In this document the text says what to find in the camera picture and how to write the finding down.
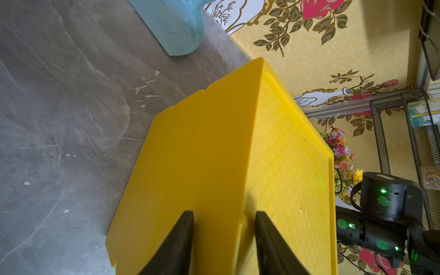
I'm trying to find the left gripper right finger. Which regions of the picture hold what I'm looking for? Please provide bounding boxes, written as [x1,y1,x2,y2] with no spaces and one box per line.
[254,211,309,275]

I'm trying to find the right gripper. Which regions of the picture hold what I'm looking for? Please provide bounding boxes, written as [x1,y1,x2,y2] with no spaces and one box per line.
[336,206,407,268]

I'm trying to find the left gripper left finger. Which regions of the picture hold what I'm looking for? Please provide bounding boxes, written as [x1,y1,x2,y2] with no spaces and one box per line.
[139,210,194,275]

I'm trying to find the yellow drawer cabinet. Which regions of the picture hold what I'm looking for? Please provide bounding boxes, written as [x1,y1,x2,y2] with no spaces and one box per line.
[105,58,338,275]

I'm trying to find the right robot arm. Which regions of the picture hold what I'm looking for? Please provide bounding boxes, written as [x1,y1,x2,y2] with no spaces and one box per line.
[336,172,440,275]

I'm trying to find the flowers in white fence pot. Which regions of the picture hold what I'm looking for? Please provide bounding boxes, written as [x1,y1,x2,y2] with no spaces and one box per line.
[320,126,363,206]

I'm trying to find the blue plastic dustpan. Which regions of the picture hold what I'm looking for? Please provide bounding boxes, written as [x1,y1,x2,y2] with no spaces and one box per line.
[129,0,211,57]

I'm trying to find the black wire mesh basket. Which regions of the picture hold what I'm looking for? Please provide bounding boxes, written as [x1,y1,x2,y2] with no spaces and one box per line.
[370,88,440,230]

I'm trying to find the dark grey wall shelf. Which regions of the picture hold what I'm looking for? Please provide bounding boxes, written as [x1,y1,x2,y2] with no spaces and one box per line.
[419,0,440,81]

